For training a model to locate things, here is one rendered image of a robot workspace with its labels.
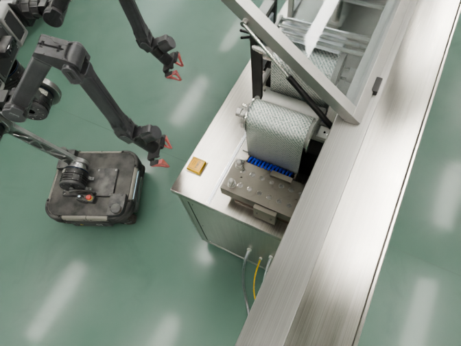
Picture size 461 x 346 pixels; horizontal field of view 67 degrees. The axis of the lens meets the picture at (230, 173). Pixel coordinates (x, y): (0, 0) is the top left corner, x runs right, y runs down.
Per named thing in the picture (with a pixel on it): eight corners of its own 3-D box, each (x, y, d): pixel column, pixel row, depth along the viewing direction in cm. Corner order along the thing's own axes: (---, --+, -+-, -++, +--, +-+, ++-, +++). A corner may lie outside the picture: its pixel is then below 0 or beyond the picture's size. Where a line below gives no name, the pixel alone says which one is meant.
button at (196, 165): (194, 158, 172) (193, 156, 169) (206, 163, 170) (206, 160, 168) (187, 169, 169) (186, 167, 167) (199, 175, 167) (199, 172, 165)
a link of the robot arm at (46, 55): (42, 20, 99) (31, 46, 94) (90, 46, 107) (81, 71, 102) (8, 94, 129) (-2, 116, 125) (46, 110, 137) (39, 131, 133)
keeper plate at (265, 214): (255, 212, 155) (254, 203, 145) (276, 221, 152) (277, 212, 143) (253, 217, 154) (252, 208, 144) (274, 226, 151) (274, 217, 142)
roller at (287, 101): (269, 101, 157) (269, 84, 146) (323, 120, 150) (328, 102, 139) (258, 121, 152) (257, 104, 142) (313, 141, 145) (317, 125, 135)
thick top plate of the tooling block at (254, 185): (237, 164, 160) (236, 157, 155) (320, 197, 149) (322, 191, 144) (221, 193, 154) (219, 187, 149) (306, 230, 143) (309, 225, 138)
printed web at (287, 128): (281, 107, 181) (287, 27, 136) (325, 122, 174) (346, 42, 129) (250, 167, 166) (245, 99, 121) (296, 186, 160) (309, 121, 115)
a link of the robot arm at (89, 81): (65, 42, 106) (55, 68, 101) (82, 40, 105) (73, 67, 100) (124, 123, 144) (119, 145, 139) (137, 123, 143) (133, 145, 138)
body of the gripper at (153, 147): (164, 137, 151) (151, 129, 146) (160, 158, 147) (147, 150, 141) (153, 141, 155) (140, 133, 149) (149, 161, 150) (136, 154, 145)
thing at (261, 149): (248, 154, 156) (246, 131, 140) (298, 173, 150) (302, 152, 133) (247, 155, 156) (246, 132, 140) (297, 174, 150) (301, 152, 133)
